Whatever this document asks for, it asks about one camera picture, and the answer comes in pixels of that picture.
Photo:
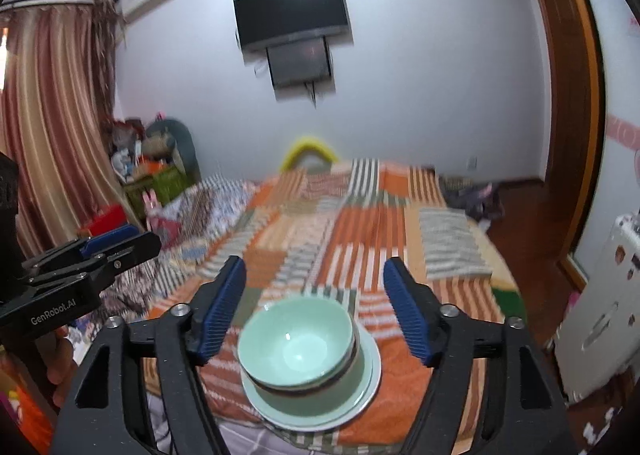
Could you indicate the small black wall monitor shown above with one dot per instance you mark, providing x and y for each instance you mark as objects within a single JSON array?
[{"x": 300, "y": 62}]

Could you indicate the dark backpack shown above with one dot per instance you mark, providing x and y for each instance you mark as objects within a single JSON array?
[{"x": 470, "y": 197}]

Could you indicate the pile of assorted toys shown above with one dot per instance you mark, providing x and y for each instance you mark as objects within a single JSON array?
[{"x": 125, "y": 150}]

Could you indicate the orange striped blanket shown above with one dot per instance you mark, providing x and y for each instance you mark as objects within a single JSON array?
[{"x": 360, "y": 235}]

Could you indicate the pink bunny toy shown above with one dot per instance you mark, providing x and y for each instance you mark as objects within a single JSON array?
[{"x": 152, "y": 202}]

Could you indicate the striped brown curtain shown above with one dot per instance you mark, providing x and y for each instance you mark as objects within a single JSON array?
[{"x": 55, "y": 125}]

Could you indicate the yellow foam arch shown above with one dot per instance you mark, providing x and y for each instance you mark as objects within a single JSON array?
[{"x": 310, "y": 145}]

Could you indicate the curtain rod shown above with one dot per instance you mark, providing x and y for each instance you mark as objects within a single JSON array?
[{"x": 50, "y": 1}]

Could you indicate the orange printed bag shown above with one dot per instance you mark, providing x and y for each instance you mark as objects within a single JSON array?
[{"x": 25, "y": 410}]

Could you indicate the black wall television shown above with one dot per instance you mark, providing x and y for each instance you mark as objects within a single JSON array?
[{"x": 290, "y": 12}]

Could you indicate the white appliance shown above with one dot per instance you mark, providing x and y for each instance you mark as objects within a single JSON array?
[{"x": 600, "y": 315}]

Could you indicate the patterned patchwork quilt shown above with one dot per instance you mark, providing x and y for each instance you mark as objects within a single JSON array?
[{"x": 200, "y": 220}]

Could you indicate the wall socket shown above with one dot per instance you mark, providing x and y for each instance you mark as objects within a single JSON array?
[{"x": 473, "y": 163}]

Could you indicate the light green plate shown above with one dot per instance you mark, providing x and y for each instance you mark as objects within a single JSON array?
[{"x": 305, "y": 405}]

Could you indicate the person's left hand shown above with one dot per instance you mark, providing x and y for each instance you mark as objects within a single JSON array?
[{"x": 62, "y": 370}]

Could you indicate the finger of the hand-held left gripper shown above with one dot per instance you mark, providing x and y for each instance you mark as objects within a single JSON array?
[
  {"x": 112, "y": 237},
  {"x": 127, "y": 252}
]

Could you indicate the green storage box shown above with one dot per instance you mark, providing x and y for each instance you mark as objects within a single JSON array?
[{"x": 160, "y": 185}]

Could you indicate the white wardrobe sliding door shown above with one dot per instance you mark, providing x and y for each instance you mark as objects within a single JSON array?
[{"x": 617, "y": 85}]

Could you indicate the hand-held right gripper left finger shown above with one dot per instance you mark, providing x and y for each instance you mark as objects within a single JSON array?
[{"x": 222, "y": 305}]

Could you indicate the wooden door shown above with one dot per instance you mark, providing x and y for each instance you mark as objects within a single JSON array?
[{"x": 567, "y": 110}]

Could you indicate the green bowl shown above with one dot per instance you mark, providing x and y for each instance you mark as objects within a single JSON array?
[{"x": 295, "y": 340}]

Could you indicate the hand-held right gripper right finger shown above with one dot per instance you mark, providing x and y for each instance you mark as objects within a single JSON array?
[{"x": 407, "y": 310}]

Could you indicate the red box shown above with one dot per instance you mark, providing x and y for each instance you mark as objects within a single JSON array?
[{"x": 105, "y": 220}]

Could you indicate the grey checked bedsheet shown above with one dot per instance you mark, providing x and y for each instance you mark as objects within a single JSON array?
[{"x": 260, "y": 442}]

